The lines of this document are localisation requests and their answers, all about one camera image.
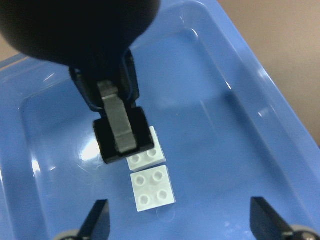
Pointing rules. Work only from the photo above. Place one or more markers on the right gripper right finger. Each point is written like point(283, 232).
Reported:
point(267, 224)

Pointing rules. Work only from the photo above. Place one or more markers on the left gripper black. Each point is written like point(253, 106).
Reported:
point(124, 130)

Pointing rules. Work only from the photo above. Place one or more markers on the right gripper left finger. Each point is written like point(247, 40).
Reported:
point(97, 225)

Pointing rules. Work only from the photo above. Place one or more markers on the white block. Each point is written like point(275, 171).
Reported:
point(152, 188)
point(148, 158)

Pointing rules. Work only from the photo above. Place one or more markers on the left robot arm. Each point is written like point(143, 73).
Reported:
point(92, 38)

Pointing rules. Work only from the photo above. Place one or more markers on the blue plastic tray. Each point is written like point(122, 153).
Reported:
point(227, 133)

